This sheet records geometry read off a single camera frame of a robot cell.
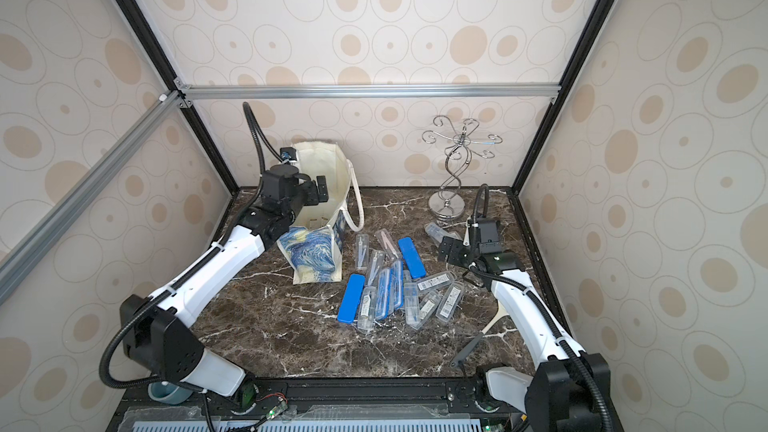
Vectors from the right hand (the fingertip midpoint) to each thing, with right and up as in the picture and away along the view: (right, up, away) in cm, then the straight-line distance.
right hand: (467, 249), depth 84 cm
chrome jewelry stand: (0, +14, +29) cm, 32 cm away
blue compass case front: (-33, -15, +5) cm, 37 cm away
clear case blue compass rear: (-20, -12, +5) cm, 23 cm away
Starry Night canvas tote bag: (-42, +3, -4) cm, 42 cm away
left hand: (-41, +21, -6) cm, 46 cm away
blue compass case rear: (-14, -4, +15) cm, 21 cm away
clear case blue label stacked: (-6, +4, +19) cm, 20 cm away
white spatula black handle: (+10, -20, +3) cm, 23 cm away
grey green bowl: (-73, -31, -16) cm, 81 cm away
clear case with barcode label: (-7, -11, +8) cm, 16 cm away
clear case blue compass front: (-23, -13, +3) cm, 27 cm away
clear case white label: (-4, -16, +5) cm, 17 cm away
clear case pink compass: (-22, 0, +19) cm, 29 cm away
